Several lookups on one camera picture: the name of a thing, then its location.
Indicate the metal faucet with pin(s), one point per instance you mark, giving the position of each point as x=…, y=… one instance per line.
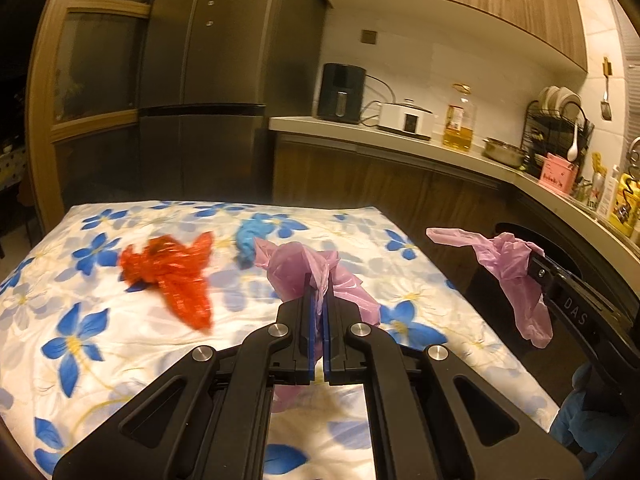
x=635, y=160

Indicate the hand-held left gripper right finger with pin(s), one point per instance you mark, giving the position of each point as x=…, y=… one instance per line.
x=327, y=320

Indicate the cooking oil bottle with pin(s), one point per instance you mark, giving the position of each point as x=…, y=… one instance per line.
x=457, y=132

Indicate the wooden upper cabinet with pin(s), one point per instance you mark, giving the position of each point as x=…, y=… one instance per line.
x=450, y=0

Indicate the white plastic bottle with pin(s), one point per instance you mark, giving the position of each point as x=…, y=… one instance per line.
x=609, y=192

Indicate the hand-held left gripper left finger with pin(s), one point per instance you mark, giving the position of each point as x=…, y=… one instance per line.
x=312, y=320

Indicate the table with dotted cloth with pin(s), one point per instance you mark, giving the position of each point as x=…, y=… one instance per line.
x=12, y=170

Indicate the yellow brush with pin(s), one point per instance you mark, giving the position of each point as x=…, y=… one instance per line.
x=599, y=162

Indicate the pink plastic bag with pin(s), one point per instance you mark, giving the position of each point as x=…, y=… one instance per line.
x=290, y=265

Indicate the wooden door with glass panels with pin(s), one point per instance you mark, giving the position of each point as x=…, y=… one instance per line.
x=95, y=60

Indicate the hanging metal spatula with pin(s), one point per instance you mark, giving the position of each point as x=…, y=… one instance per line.
x=606, y=107

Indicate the pink utensil holder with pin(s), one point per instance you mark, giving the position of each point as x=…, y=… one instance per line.
x=556, y=172

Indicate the blue plastic bag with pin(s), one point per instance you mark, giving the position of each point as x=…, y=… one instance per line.
x=247, y=245

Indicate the dark wall socket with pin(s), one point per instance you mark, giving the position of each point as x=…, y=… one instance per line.
x=368, y=37

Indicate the red plastic bag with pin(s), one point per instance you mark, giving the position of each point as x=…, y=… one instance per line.
x=175, y=270

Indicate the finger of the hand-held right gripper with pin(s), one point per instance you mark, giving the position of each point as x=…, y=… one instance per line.
x=547, y=272

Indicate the white electric cooker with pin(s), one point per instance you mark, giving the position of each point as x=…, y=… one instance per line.
x=405, y=120

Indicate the light purple plastic bag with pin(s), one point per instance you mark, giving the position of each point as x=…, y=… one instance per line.
x=520, y=300

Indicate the silver drink can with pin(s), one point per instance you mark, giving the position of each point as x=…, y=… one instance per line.
x=593, y=192

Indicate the black dish rack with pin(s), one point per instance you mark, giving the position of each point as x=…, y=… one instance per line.
x=550, y=135

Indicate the black air fryer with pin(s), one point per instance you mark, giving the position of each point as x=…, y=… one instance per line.
x=340, y=92

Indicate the steel pot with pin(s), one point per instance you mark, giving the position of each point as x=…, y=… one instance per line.
x=504, y=152

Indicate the blue floral cloth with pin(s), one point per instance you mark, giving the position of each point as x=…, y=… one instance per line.
x=150, y=360

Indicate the yellow container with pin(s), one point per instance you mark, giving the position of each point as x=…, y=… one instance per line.
x=626, y=205

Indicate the white plate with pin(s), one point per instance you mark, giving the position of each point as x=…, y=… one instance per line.
x=547, y=97
x=569, y=100

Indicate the grey refrigerator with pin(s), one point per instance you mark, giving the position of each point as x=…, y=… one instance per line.
x=225, y=60

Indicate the white spoon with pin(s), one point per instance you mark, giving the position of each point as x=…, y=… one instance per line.
x=574, y=147

